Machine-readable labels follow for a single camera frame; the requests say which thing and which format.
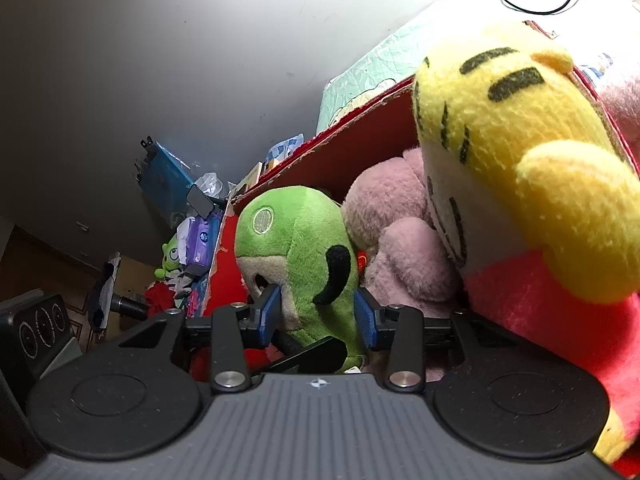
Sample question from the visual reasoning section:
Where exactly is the dark wooden cabinet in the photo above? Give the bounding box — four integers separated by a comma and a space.
0, 225, 156, 341

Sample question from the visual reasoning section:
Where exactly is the blue package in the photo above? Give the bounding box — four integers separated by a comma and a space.
134, 136, 196, 211

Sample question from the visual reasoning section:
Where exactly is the small black mirror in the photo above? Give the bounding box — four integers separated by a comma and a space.
186, 184, 226, 215

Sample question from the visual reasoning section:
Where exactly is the yellow striped plush toy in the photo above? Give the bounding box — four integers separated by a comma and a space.
412, 19, 640, 466

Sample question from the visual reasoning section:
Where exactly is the colourful printed box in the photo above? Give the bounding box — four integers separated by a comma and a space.
235, 132, 306, 196

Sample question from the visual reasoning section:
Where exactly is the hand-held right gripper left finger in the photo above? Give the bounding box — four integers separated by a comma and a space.
117, 284, 282, 394

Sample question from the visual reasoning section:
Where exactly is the red cloth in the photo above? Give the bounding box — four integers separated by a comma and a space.
146, 280, 191, 321

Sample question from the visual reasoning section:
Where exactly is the clear plastic bag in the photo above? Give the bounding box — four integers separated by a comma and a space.
194, 172, 231, 201

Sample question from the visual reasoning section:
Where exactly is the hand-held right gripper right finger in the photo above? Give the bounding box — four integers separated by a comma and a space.
353, 287, 518, 394

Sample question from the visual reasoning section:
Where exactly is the black cylindrical handle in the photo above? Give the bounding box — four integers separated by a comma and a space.
110, 294, 148, 320

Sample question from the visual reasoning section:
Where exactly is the green plush toy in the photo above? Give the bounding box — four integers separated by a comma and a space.
234, 185, 366, 373

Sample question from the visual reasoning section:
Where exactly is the pink teddy bear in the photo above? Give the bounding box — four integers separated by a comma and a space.
341, 147, 463, 381

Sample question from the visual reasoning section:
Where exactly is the white crumpled bag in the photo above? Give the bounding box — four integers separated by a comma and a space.
89, 252, 122, 333

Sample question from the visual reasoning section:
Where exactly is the red cardboard box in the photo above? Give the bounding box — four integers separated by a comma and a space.
192, 19, 640, 386

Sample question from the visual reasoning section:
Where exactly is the small green alien toy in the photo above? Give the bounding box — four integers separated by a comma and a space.
154, 232, 183, 281

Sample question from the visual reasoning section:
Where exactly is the purple tissue pack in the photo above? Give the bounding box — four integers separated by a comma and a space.
176, 215, 213, 268

